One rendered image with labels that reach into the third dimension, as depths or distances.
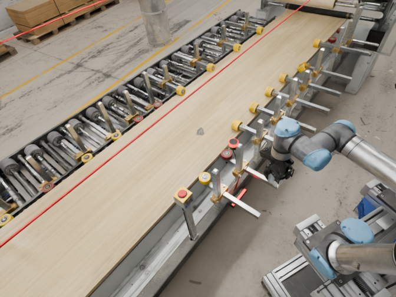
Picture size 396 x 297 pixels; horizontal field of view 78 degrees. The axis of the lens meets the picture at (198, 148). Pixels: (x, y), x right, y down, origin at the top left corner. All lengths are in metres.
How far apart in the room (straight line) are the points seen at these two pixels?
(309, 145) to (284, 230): 1.73
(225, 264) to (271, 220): 0.60
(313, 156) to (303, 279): 1.46
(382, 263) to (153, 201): 1.17
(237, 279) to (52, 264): 1.38
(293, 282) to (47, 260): 1.62
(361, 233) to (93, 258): 1.29
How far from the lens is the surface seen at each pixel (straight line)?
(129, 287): 1.76
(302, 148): 0.83
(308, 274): 2.19
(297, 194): 2.71
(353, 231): 1.17
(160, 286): 1.62
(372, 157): 0.89
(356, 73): 3.95
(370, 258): 0.94
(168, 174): 1.69
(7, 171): 2.48
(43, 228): 1.83
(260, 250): 2.39
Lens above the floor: 2.24
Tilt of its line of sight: 48 degrees down
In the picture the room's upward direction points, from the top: 8 degrees counter-clockwise
